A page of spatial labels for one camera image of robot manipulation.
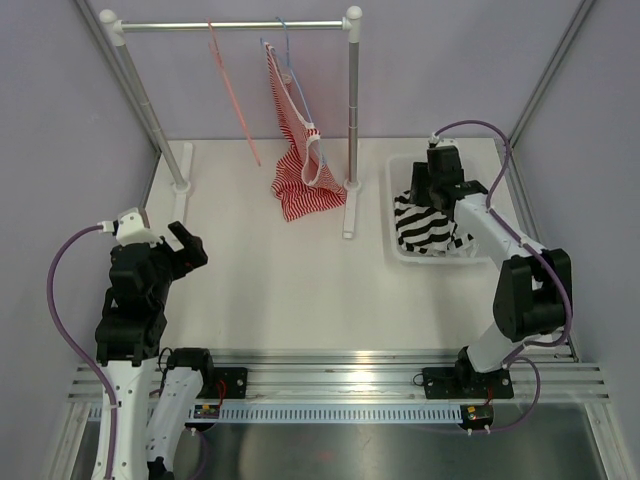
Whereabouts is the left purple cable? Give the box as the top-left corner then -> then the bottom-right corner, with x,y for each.
46,223 -> 124,480

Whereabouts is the white clothes rack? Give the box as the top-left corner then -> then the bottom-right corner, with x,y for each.
99,6 -> 363,239

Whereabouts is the white plastic basket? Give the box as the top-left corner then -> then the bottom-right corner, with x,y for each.
385,154 -> 489,266

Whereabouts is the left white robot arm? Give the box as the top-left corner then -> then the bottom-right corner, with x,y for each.
92,222 -> 216,479

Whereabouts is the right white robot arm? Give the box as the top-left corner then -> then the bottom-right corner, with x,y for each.
410,140 -> 572,400

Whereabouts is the white slotted cable duct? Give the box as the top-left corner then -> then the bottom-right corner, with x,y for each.
87,403 -> 464,422

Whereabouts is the black white striped tank top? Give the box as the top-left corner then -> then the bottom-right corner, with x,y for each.
393,191 -> 479,258

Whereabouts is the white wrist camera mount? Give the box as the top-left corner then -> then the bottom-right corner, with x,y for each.
96,207 -> 183,251

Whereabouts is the blue plastic hanger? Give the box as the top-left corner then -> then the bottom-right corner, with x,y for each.
260,17 -> 327,168

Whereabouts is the pink plastic hanger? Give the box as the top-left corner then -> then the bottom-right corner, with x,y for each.
207,20 -> 262,166

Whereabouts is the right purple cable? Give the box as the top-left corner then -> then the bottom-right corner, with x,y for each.
409,119 -> 574,434

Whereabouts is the aluminium rail frame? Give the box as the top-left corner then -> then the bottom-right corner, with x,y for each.
64,347 -> 612,406

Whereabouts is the red white striped tank top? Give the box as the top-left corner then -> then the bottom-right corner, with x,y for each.
263,43 -> 347,222

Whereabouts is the purple cable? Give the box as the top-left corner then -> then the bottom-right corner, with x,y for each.
409,119 -> 574,434
46,223 -> 124,480

